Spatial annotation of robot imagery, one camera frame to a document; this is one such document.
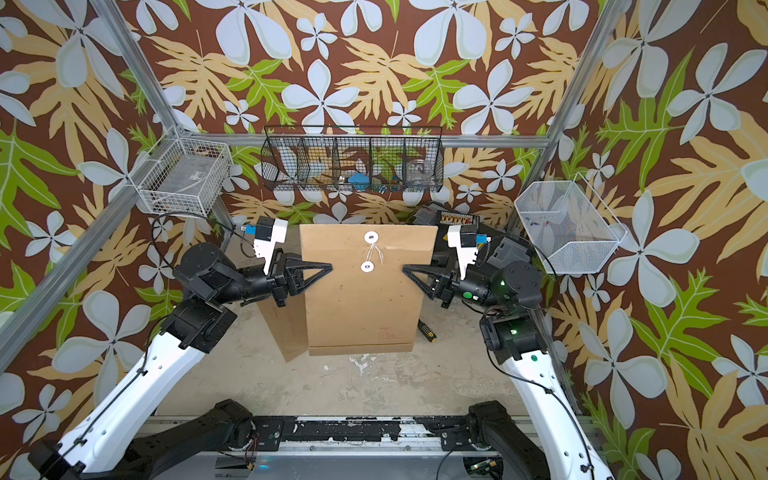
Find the blue object in basket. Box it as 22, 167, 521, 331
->
348, 173, 370, 191

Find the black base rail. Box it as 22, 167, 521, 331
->
203, 415, 529, 452

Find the white wire basket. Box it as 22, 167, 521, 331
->
514, 174, 628, 276
134, 127, 233, 217

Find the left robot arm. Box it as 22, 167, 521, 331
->
28, 243, 333, 479

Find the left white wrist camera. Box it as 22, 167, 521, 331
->
241, 216, 289, 275

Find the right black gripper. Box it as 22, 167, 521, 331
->
410, 258, 510, 322

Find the white wire basket right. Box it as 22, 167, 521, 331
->
514, 174, 628, 276

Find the black yellow screwdriver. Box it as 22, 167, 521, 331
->
417, 320, 437, 343

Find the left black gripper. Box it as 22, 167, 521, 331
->
213, 249, 326, 309

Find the white wire basket left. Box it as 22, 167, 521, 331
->
134, 127, 233, 217

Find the black yellow toolbox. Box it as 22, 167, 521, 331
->
407, 203, 531, 278

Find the brown kraft file bag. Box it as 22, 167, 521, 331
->
300, 224, 437, 356
257, 295, 308, 362

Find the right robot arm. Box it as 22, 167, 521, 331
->
402, 261, 613, 479

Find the black wire basket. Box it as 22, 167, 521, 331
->
259, 126, 445, 193

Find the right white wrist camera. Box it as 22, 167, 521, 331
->
447, 224, 490, 280

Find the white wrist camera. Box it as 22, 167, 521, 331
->
241, 216, 289, 275
447, 224, 490, 280

